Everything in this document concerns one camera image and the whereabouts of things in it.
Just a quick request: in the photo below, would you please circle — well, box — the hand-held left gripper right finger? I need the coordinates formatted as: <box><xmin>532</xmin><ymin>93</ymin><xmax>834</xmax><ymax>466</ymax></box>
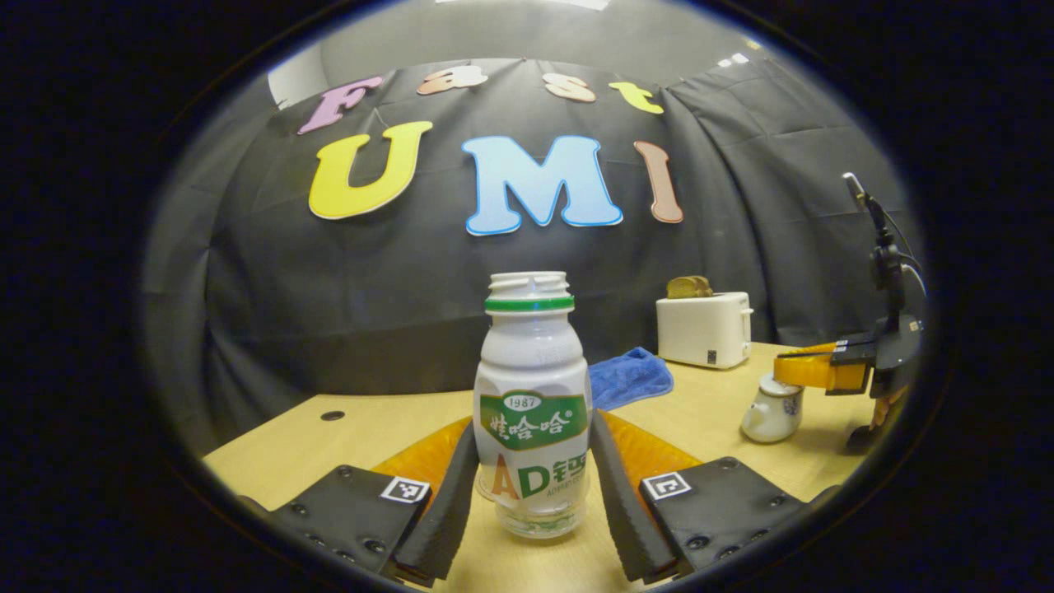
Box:
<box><xmin>588</xmin><ymin>409</ymin><xmax>814</xmax><ymax>585</ymax></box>

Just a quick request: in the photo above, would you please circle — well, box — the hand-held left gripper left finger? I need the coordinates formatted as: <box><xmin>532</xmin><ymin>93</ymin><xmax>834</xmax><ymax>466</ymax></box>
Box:
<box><xmin>270</xmin><ymin>415</ymin><xmax>481</xmax><ymax>588</ymax></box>

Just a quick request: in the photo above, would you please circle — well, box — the white water bottle green label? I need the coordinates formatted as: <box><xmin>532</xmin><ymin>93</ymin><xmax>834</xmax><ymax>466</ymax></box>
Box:
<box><xmin>473</xmin><ymin>271</ymin><xmax>595</xmax><ymax>541</ymax></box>

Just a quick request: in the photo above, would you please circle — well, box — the blue towel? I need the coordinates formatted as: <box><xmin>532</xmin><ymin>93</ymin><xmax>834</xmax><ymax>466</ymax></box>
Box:
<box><xmin>588</xmin><ymin>347</ymin><xmax>675</xmax><ymax>412</ymax></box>

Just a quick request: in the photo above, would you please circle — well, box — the white toaster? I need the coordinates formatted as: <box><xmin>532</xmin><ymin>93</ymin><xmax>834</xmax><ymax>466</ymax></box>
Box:
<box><xmin>655</xmin><ymin>292</ymin><xmax>754</xmax><ymax>370</ymax></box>

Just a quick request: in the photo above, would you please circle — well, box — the black backdrop cloth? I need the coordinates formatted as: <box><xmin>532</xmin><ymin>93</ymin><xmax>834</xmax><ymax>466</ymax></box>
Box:
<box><xmin>144</xmin><ymin>58</ymin><xmax>927</xmax><ymax>454</ymax></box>

